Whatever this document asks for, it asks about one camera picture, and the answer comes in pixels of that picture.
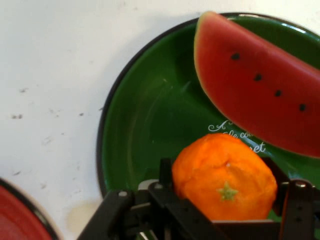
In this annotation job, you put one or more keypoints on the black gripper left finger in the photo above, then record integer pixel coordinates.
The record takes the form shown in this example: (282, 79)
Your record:
(117, 212)

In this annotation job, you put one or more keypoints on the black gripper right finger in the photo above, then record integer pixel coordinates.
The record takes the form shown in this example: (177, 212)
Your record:
(300, 212)

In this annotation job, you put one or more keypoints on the orange toy tangerine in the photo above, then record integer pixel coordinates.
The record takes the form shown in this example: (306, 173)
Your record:
(220, 175)

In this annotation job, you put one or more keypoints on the red plate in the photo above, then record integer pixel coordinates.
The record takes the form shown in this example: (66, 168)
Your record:
(17, 217)

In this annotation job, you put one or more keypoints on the green plate with white script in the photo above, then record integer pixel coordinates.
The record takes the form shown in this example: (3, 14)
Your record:
(155, 112)

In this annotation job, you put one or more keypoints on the toy watermelon slice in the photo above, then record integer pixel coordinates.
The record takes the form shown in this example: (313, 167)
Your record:
(250, 82)

